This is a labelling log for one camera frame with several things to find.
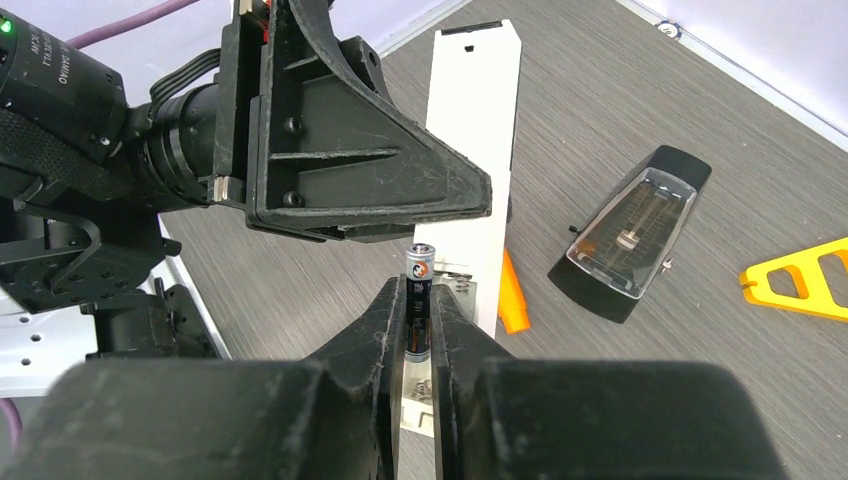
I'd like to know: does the yellow triangle bracket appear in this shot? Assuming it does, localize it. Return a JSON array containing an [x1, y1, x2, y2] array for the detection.
[[738, 237, 847, 323]]

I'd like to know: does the long white box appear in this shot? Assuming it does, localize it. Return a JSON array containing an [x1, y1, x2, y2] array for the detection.
[[397, 18, 523, 439]]

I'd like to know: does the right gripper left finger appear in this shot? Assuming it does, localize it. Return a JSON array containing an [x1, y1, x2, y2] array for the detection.
[[3, 277, 406, 479]]

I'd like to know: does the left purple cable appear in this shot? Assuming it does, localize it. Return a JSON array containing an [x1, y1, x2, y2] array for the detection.
[[66, 0, 200, 51]]

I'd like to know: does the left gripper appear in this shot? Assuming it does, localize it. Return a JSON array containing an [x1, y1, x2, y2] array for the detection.
[[211, 1, 474, 242]]

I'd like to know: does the orange toy microphone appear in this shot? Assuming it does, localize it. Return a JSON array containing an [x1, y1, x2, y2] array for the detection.
[[498, 249, 531, 335]]

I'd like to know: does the black metronome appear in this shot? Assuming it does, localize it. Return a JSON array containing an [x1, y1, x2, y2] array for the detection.
[[548, 145, 713, 324]]

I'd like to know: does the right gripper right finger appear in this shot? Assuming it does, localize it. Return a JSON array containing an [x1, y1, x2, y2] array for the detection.
[[431, 285, 786, 479]]

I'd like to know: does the black battery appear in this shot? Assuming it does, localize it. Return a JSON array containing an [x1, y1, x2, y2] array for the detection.
[[405, 243, 435, 363]]

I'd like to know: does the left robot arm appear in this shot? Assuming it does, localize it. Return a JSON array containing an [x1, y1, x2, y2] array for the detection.
[[1, 1, 491, 479]]

